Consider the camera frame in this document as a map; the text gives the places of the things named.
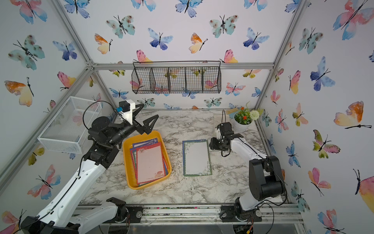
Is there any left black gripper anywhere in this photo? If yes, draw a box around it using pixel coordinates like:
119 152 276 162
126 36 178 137
108 104 156 149

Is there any green floral stationery paper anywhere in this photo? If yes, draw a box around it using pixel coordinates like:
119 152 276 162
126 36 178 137
183 139 212 176

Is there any yellow plastic storage tray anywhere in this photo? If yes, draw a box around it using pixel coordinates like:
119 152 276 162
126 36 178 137
122 131 172 190

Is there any red stationery paper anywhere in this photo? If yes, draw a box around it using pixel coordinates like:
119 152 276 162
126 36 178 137
136 142 166 185

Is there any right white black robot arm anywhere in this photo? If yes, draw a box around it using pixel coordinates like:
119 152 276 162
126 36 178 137
209 122 287 222

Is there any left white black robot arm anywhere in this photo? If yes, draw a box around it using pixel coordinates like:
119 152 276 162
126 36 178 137
16 100 159 234

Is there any stack of stationery papers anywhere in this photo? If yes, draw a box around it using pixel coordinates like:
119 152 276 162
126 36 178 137
130 138 168 187

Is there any white potted flower plant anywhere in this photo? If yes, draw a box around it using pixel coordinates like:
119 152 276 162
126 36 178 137
232 106 264 133

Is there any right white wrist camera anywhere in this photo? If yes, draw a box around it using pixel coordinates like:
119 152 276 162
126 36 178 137
215 127 221 139

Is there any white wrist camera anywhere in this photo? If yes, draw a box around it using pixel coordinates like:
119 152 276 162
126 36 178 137
215 127 221 139
116 99 135 125

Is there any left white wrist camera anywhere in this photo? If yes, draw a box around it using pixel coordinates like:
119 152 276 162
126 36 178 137
116 99 135 125

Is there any black wire wall basket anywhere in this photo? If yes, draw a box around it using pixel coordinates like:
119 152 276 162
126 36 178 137
131 60 222 94

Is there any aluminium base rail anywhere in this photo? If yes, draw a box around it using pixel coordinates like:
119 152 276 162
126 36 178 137
127 203 304 225

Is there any white mesh wall basket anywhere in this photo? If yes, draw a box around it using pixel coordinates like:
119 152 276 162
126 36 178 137
38 96 102 154

